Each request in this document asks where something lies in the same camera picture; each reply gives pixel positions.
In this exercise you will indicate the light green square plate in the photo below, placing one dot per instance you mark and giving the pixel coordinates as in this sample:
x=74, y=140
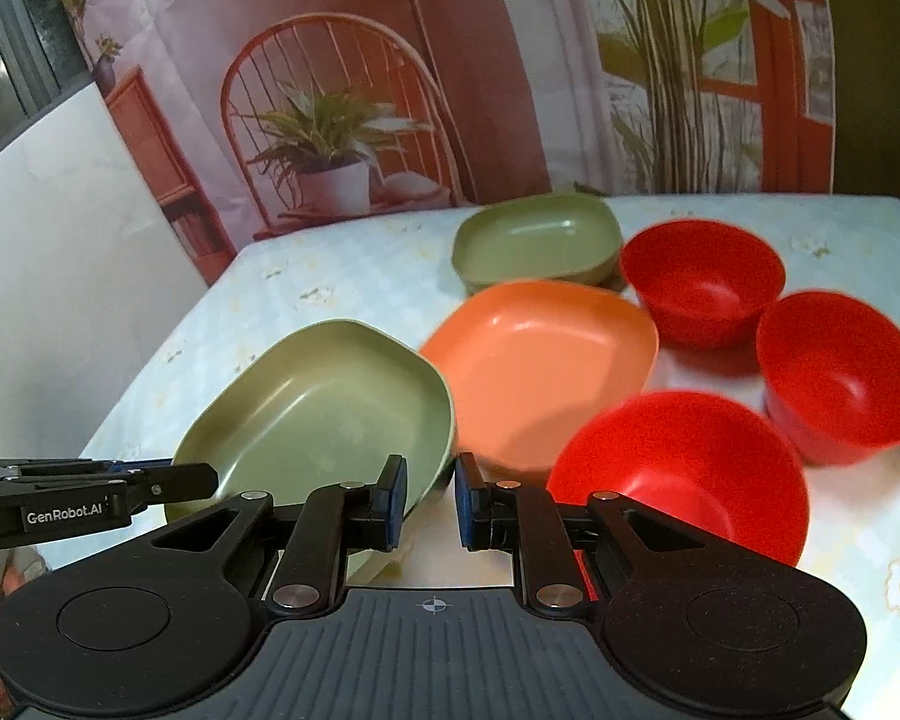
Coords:
x=329, y=404

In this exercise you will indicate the dark green square plate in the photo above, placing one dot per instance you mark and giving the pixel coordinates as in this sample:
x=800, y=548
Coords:
x=555, y=236

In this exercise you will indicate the printed room scene backdrop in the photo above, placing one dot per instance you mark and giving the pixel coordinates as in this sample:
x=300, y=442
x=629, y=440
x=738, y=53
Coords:
x=250, y=119

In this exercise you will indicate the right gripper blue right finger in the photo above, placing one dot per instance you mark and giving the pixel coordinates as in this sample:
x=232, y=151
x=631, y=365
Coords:
x=523, y=522

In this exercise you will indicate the orange square plate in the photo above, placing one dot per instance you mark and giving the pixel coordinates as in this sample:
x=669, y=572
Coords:
x=529, y=362

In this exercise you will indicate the red bowl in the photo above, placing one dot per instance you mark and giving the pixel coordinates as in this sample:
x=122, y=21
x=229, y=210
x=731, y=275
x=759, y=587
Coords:
x=831, y=370
x=705, y=284
x=700, y=457

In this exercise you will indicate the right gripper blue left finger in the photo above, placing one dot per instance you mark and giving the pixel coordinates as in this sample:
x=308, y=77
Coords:
x=335, y=522

